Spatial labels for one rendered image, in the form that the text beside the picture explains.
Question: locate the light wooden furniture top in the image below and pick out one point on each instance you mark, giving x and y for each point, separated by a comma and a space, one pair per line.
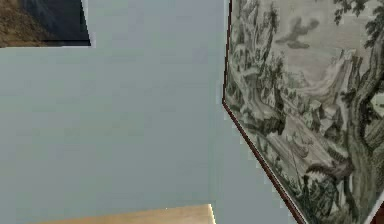
150, 216

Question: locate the grey-green landscape framed picture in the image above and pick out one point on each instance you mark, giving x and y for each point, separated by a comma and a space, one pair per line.
310, 110

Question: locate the dark mountain framed picture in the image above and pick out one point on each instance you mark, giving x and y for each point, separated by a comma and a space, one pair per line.
40, 21

